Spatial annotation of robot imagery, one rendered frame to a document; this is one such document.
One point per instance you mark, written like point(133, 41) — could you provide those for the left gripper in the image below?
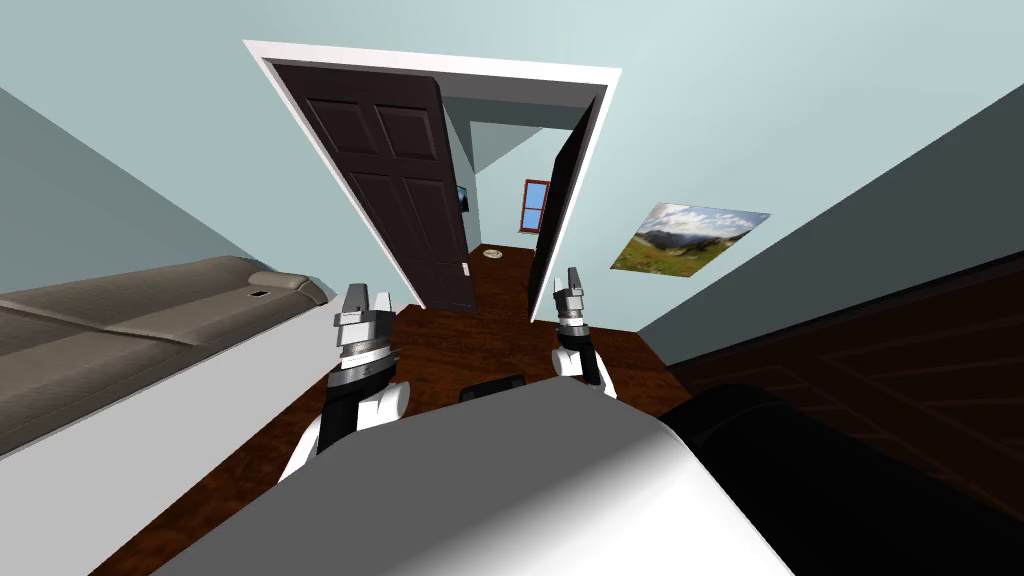
point(364, 328)

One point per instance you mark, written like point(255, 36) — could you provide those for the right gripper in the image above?
point(570, 307)

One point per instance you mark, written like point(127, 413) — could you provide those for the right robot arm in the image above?
point(840, 488)

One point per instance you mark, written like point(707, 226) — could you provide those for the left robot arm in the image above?
point(362, 408)

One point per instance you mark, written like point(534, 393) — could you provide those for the dark brown plain door leaf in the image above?
point(560, 208)

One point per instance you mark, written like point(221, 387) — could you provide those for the red framed window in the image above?
point(534, 206)

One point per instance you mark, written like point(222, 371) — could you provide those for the dark brown panelled door leaf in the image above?
point(400, 192)

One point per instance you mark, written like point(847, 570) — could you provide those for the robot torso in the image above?
point(512, 496)

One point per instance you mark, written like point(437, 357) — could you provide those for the grey brown sofa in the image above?
point(120, 336)

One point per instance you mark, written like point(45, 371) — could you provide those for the mountain landscape wall picture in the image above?
point(688, 238)

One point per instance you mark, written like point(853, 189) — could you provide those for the small dark wall picture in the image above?
point(463, 198)

